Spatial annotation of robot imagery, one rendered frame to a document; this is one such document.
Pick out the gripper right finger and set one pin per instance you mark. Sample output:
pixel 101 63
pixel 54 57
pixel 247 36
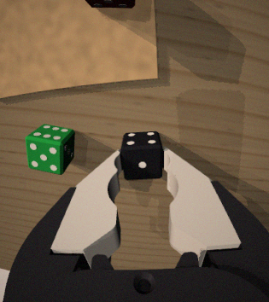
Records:
pixel 206 219

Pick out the tan cork mat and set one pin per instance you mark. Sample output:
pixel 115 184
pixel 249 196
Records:
pixel 53 44

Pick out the dark red die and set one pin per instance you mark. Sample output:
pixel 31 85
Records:
pixel 127 4

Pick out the black die with white pips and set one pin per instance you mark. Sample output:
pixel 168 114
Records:
pixel 141 154

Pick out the green die with white pips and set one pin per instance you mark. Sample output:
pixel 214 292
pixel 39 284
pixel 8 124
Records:
pixel 50 148

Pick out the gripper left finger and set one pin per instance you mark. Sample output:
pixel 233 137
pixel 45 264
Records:
pixel 82 223

